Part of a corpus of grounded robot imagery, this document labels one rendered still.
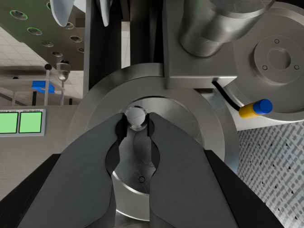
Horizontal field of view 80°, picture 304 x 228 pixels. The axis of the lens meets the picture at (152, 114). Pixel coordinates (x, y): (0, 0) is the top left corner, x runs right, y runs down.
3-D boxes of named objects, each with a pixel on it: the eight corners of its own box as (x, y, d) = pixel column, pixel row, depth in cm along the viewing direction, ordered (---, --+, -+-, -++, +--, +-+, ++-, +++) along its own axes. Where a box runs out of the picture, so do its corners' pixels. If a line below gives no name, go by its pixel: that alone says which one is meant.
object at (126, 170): (147, 220, 13) (83, 135, 13) (147, 210, 15) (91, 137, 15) (225, 151, 14) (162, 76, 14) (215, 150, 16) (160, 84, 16)
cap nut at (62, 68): (67, 62, 48) (66, 78, 47) (73, 68, 52) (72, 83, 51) (53, 62, 48) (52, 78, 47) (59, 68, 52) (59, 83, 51)
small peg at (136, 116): (130, 132, 11) (120, 111, 11) (133, 134, 14) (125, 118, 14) (151, 121, 11) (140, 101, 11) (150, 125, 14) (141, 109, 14)
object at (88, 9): (92, -72, 20) (88, 96, 17) (121, 45, 43) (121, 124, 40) (88, -72, 20) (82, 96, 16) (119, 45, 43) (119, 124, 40)
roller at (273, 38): (330, 0, 18) (356, 121, 16) (222, 84, 43) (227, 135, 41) (211, 0, 18) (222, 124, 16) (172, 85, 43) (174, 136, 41)
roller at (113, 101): (218, 74, 16) (232, 217, 14) (173, 117, 41) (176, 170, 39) (83, 77, 15) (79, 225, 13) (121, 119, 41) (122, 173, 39)
